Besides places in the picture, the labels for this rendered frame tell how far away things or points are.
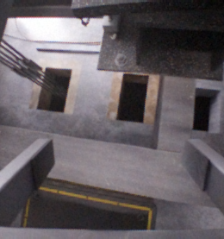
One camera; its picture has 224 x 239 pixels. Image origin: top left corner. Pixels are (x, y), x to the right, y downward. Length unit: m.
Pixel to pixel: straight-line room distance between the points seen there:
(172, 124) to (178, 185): 0.18
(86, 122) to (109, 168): 0.75
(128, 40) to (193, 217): 1.12
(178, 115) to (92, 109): 0.82
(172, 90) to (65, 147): 0.39
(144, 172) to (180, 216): 0.80
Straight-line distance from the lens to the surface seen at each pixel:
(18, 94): 1.58
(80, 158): 0.56
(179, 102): 0.56
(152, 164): 0.53
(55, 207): 1.02
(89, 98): 1.28
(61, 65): 1.47
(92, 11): 0.42
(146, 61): 0.58
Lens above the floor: 1.19
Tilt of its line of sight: 78 degrees down
